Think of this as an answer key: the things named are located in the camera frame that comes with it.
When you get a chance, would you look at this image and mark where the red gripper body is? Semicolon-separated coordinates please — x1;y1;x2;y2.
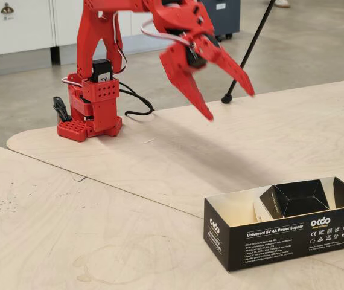
147;0;215;72

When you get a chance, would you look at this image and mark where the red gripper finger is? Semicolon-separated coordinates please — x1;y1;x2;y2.
194;35;256;98
159;43;214;122

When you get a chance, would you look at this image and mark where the long yellow black okdo box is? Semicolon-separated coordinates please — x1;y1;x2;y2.
203;176;344;272

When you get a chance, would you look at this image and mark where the black tripod leg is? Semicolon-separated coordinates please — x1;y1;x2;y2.
221;0;277;105

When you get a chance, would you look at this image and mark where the dark blue wheeled cabinet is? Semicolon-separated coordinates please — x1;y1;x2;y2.
200;0;241;42

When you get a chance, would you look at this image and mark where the white cabinet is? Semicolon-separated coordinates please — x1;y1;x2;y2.
0;0;55;58
53;0;167;56

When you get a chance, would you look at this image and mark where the black table clamp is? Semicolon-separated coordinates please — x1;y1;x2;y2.
53;96;72;123

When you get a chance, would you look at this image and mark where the black cable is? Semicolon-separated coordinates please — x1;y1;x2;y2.
119;80;155;122
119;87;151;112

